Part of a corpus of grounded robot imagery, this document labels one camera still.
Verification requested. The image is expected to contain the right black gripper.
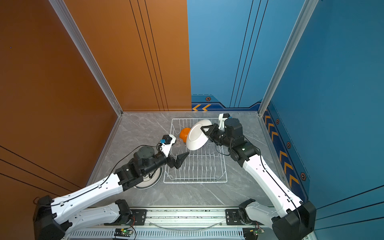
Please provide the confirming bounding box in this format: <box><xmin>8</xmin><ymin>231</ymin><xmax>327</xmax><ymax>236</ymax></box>
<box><xmin>200</xmin><ymin>123</ymin><xmax>235</xmax><ymax>149</ymax></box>

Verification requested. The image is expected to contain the plain white plate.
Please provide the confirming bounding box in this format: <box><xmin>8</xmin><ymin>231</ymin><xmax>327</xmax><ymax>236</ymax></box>
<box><xmin>186</xmin><ymin>120</ymin><xmax>212</xmax><ymax>151</ymax></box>

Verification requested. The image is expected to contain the dark green rimmed plate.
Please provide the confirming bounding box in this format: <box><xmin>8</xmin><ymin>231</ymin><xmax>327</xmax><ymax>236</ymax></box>
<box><xmin>134</xmin><ymin>168</ymin><xmax>163</xmax><ymax>190</ymax></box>

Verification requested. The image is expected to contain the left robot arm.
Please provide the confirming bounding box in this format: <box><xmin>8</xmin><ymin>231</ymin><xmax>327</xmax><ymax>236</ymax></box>
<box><xmin>33</xmin><ymin>145</ymin><xmax>189</xmax><ymax>240</ymax></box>

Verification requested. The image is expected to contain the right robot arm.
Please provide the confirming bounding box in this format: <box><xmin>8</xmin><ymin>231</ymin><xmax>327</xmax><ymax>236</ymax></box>
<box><xmin>198</xmin><ymin>116</ymin><xmax>317</xmax><ymax>240</ymax></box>

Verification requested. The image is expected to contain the orange bowl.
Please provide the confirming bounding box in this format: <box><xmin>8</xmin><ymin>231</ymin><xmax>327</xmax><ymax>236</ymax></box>
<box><xmin>179</xmin><ymin>128</ymin><xmax>191</xmax><ymax>143</ymax></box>

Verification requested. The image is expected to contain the green circuit board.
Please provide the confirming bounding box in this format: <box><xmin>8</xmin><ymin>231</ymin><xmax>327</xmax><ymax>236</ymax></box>
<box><xmin>114</xmin><ymin>228</ymin><xmax>135</xmax><ymax>239</ymax></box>

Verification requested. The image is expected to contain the right small circuit board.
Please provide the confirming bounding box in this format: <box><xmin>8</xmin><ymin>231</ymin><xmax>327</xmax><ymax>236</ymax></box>
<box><xmin>243</xmin><ymin>228</ymin><xmax>265</xmax><ymax>240</ymax></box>

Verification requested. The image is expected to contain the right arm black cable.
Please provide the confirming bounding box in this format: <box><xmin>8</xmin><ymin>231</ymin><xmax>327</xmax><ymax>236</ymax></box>
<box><xmin>214</xmin><ymin>136</ymin><xmax>302</xmax><ymax>238</ymax></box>

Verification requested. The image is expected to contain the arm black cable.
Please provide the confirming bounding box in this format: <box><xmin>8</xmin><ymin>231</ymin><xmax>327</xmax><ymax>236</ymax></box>
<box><xmin>214</xmin><ymin>136</ymin><xmax>302</xmax><ymax>238</ymax></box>
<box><xmin>32</xmin><ymin>143</ymin><xmax>160</xmax><ymax>208</ymax></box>

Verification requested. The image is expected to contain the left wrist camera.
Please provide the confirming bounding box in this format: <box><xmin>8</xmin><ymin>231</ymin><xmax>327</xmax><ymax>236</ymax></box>
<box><xmin>160</xmin><ymin>135</ymin><xmax>176</xmax><ymax>158</ymax></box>

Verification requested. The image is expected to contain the white wire dish rack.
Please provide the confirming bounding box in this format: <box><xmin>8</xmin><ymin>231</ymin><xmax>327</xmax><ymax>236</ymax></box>
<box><xmin>164</xmin><ymin>118</ymin><xmax>228</xmax><ymax>184</ymax></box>

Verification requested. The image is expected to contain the aluminium front rail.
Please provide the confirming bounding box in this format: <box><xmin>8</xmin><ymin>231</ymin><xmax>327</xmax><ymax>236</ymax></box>
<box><xmin>64</xmin><ymin>207</ymin><xmax>277</xmax><ymax>240</ymax></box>

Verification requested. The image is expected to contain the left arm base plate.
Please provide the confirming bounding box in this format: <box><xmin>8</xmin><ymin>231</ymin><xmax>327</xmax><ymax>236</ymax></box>
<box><xmin>105</xmin><ymin>209</ymin><xmax>148</xmax><ymax>227</ymax></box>

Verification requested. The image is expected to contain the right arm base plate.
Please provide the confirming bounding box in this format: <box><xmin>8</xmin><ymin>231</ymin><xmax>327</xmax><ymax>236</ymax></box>
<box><xmin>225</xmin><ymin>209</ymin><xmax>263</xmax><ymax>226</ymax></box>

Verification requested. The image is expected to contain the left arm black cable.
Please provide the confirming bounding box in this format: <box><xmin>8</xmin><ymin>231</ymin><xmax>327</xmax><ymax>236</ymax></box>
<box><xmin>32</xmin><ymin>143</ymin><xmax>160</xmax><ymax>208</ymax></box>

